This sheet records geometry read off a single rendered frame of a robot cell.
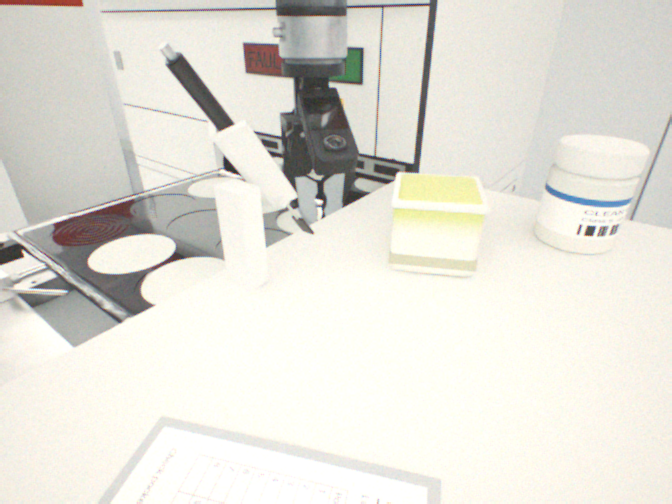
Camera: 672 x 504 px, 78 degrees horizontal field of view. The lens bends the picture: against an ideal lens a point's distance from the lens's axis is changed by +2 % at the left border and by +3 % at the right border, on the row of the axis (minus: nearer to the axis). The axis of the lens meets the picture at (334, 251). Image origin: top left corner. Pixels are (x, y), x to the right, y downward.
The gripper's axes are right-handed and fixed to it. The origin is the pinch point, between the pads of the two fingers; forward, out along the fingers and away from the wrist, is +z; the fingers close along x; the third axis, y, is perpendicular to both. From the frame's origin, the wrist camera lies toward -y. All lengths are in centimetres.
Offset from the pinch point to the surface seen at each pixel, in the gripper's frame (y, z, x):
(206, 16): 39.6, -24.6, 11.3
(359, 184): 11.3, -1.5, -9.0
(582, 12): 104, -26, -126
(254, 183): -17.2, -13.2, 8.8
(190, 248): 2.0, 1.6, 16.8
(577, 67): 102, -8, -128
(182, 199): 20.0, 1.7, 18.9
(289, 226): 5.1, 1.5, 3.4
